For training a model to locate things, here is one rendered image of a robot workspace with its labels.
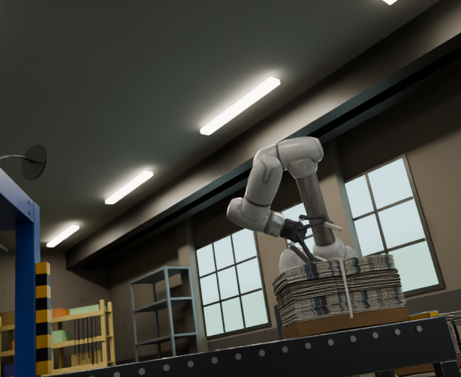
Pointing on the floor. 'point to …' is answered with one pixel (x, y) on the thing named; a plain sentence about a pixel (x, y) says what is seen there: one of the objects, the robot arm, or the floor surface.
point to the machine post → (26, 296)
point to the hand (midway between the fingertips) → (334, 245)
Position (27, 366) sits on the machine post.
